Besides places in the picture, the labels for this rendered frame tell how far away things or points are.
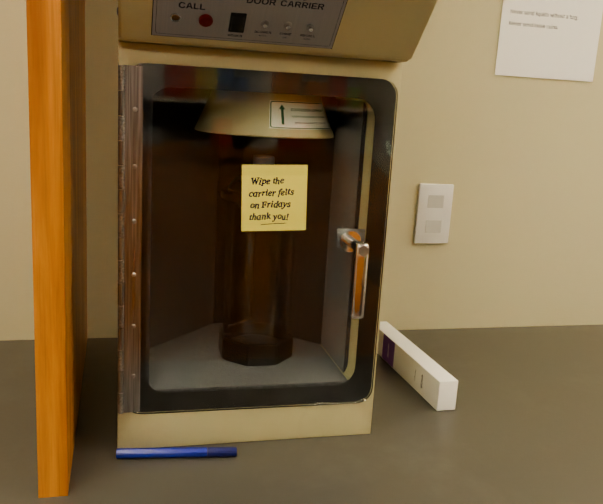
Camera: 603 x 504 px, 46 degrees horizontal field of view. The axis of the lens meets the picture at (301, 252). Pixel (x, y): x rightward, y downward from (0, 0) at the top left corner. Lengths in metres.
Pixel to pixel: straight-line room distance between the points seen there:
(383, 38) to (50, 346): 0.47
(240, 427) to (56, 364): 0.26
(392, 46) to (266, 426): 0.48
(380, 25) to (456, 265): 0.73
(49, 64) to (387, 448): 0.59
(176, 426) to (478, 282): 0.76
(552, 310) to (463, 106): 0.47
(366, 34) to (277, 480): 0.50
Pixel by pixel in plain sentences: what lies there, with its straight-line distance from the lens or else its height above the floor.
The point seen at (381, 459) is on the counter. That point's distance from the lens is 0.90.
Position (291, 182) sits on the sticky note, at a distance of 0.81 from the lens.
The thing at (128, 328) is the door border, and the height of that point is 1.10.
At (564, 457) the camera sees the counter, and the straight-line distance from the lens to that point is 0.99.
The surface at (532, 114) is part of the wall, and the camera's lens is 1.45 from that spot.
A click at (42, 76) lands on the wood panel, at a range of 0.71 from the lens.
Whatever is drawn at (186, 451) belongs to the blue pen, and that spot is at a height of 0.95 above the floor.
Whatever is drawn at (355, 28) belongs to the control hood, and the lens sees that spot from 0.78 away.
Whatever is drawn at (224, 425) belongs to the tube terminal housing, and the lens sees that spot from 0.90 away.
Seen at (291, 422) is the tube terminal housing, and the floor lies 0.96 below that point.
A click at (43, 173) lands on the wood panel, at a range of 0.72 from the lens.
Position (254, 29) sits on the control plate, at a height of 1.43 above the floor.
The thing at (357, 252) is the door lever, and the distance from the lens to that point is 0.80.
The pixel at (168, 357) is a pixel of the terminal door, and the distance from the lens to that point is 0.84.
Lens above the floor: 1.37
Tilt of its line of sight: 13 degrees down
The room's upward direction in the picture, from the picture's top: 3 degrees clockwise
